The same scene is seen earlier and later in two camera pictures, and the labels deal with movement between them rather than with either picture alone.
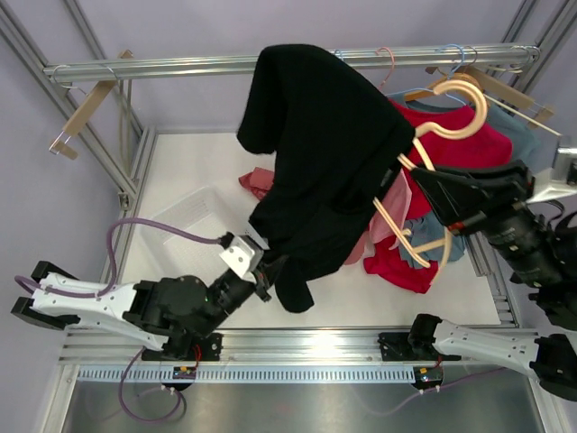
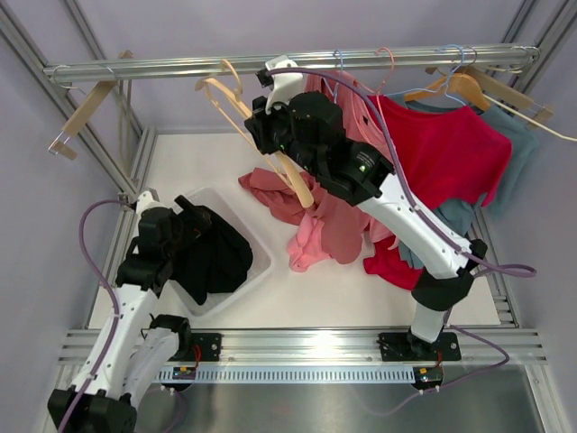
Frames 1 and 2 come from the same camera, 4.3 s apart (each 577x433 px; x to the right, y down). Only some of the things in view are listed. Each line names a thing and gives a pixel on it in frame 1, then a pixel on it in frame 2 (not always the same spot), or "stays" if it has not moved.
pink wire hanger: (393, 64) stays
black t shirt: (333, 143) to (217, 260)
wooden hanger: (430, 88) stays
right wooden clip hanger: (542, 115) stays
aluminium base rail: (258, 347) stays
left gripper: (262, 276) to (196, 225)
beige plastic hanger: (444, 242) to (229, 85)
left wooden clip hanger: (85, 113) stays
